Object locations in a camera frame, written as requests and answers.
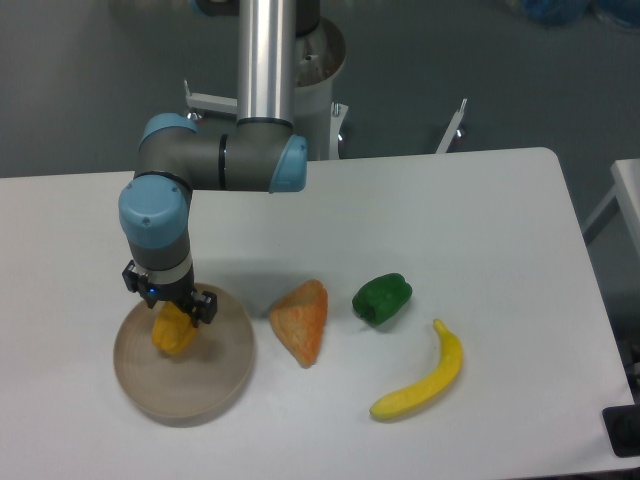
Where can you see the green toy bell pepper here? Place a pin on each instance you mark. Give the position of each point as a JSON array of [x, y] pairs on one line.
[[381, 298]]

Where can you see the orange triangular pastry toy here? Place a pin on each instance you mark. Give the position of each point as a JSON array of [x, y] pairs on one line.
[[298, 320]]

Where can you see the beige round plate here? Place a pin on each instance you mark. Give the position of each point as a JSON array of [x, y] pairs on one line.
[[196, 385]]

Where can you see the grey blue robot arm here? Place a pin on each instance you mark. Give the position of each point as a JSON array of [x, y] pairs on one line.
[[263, 155]]

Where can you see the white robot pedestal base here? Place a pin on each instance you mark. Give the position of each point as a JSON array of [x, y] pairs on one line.
[[318, 117]]

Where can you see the yellow toy banana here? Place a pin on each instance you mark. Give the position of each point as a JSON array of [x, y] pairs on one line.
[[416, 395]]

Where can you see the yellow toy bell pepper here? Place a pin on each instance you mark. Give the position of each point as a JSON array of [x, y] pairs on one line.
[[172, 330]]

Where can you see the white side table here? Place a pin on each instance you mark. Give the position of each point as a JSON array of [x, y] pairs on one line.
[[622, 197]]

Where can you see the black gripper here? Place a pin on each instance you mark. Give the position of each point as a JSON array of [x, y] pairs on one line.
[[199, 306]]

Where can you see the black device at edge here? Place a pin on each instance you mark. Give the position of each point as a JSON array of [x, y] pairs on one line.
[[622, 426]]

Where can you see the blue plastic bag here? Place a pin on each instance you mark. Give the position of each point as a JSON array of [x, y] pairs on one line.
[[620, 14]]

